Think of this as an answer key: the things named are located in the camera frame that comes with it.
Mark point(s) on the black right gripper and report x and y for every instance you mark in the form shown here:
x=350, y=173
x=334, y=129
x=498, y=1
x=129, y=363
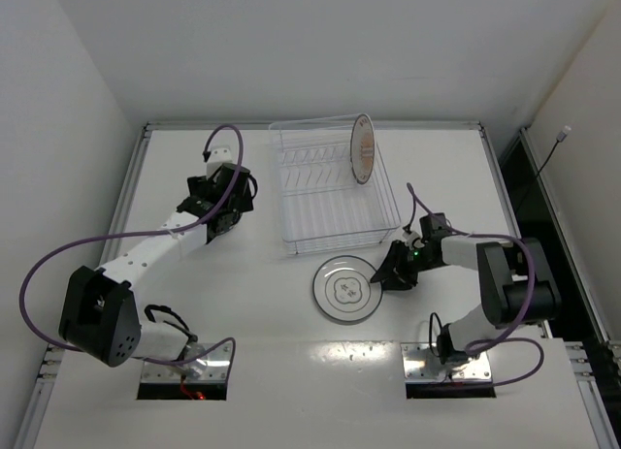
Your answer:
x=403, y=261

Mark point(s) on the white wire dish rack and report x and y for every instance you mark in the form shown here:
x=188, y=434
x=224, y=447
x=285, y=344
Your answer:
x=322, y=207

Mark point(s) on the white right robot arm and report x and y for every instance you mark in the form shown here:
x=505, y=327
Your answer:
x=516, y=284

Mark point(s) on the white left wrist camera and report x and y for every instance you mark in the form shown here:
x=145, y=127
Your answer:
x=215, y=158

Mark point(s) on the grey rimmed white plate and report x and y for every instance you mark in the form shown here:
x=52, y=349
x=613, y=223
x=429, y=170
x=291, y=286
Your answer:
x=343, y=290

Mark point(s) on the green rimmed lettered plate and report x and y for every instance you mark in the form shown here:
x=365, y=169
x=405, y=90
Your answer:
x=224, y=222

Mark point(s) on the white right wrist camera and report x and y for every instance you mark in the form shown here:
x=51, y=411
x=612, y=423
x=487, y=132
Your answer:
x=411, y=238

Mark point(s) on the metal base plate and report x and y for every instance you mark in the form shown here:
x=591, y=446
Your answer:
x=423, y=367
x=211, y=368

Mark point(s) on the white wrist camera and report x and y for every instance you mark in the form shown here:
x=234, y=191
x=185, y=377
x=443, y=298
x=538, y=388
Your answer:
x=215, y=158
x=411, y=238

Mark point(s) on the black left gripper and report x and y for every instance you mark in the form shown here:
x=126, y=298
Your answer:
x=233, y=178

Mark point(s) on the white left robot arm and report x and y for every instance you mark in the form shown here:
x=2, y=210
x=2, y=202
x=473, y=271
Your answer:
x=106, y=313

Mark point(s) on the orange patterned plate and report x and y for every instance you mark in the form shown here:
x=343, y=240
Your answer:
x=362, y=148

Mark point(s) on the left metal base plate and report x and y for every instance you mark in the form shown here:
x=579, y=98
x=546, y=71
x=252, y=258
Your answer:
x=211, y=368

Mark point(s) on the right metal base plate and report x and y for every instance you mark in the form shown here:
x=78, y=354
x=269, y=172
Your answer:
x=423, y=367

